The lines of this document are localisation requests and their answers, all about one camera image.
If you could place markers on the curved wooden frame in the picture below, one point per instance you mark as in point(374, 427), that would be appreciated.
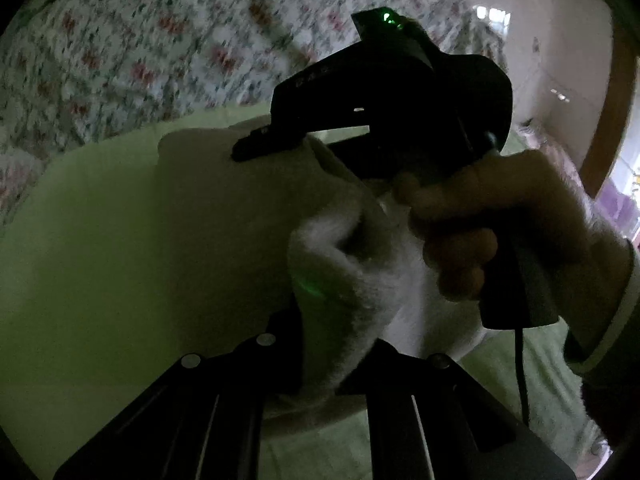
point(607, 120)

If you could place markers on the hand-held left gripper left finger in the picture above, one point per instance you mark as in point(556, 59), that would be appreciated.
point(280, 355)

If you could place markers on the person's right forearm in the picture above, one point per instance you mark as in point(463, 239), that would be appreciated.
point(615, 350)

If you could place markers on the person's right hand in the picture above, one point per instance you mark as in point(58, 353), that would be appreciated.
point(540, 200)

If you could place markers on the cream knit sweater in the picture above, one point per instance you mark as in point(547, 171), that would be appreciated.
point(240, 220)

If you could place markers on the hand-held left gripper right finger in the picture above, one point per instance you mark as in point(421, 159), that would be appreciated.
point(395, 370)

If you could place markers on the bright window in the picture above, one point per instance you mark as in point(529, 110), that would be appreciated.
point(492, 15)

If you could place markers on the light green bed sheet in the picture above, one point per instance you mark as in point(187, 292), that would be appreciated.
point(100, 260)

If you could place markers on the red flower print quilt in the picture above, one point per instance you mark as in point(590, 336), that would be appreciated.
point(150, 35)

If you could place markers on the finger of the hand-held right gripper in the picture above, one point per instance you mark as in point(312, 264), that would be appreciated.
point(265, 142)

